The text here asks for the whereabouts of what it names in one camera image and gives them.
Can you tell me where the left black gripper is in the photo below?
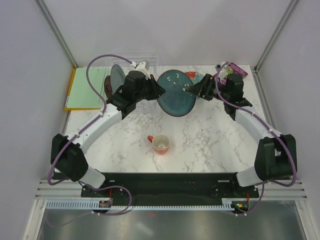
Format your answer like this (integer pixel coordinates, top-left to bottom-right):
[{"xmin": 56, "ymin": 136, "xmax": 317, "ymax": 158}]
[{"xmin": 134, "ymin": 74, "xmax": 166, "ymax": 103}]

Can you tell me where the yellow cutting board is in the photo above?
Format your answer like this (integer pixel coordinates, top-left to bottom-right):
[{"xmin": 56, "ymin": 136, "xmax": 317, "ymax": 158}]
[{"xmin": 64, "ymin": 67, "xmax": 103, "ymax": 111}]

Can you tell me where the grey-teal plate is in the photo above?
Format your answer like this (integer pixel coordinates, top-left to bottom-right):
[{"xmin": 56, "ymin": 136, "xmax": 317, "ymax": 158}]
[{"xmin": 110, "ymin": 64, "xmax": 126, "ymax": 94}]

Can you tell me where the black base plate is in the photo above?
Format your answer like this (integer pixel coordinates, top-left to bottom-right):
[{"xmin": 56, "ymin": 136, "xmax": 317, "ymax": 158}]
[{"xmin": 81, "ymin": 172, "xmax": 259, "ymax": 208}]

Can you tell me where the white slotted cable duct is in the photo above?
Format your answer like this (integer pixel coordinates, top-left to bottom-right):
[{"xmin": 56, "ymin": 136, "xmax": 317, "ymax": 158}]
[{"xmin": 46, "ymin": 199, "xmax": 244, "ymax": 211}]

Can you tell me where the red plate teal flower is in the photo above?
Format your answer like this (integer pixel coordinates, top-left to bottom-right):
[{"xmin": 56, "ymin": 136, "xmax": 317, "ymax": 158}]
[{"xmin": 182, "ymin": 71, "xmax": 204, "ymax": 100}]

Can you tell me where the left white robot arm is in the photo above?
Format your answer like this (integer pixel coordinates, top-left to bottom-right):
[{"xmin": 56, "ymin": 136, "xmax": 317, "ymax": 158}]
[{"xmin": 47, "ymin": 70, "xmax": 166, "ymax": 197}]

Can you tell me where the green cutting board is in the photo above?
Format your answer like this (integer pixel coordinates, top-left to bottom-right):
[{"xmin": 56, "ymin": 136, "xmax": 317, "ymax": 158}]
[{"xmin": 64, "ymin": 67, "xmax": 110, "ymax": 111}]

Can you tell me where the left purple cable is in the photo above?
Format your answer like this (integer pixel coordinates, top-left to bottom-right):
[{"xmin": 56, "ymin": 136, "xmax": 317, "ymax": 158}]
[{"xmin": 47, "ymin": 53, "xmax": 133, "ymax": 227}]

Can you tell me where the dark teal blossom plate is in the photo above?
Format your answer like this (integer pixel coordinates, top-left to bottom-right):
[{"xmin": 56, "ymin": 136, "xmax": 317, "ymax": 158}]
[{"xmin": 157, "ymin": 69, "xmax": 196, "ymax": 117}]

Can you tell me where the dark red floral plate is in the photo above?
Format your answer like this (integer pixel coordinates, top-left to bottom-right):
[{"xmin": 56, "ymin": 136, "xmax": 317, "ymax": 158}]
[{"xmin": 104, "ymin": 75, "xmax": 114, "ymax": 99}]

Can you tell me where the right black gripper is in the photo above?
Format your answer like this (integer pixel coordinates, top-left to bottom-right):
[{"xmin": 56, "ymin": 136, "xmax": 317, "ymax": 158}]
[{"xmin": 185, "ymin": 73, "xmax": 230, "ymax": 102}]

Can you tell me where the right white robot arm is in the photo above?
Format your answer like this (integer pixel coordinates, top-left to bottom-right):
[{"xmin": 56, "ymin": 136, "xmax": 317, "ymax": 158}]
[{"xmin": 186, "ymin": 73, "xmax": 297, "ymax": 197}]

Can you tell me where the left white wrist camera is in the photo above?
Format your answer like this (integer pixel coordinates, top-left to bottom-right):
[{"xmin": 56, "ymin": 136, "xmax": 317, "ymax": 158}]
[{"xmin": 131, "ymin": 60, "xmax": 151, "ymax": 80}]

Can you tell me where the orange mug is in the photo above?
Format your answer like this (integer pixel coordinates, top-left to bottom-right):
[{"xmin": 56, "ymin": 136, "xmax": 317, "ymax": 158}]
[{"xmin": 147, "ymin": 134, "xmax": 171, "ymax": 155}]

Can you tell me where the purple book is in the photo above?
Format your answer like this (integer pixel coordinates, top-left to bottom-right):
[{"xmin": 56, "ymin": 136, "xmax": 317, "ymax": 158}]
[{"xmin": 219, "ymin": 62, "xmax": 248, "ymax": 85}]

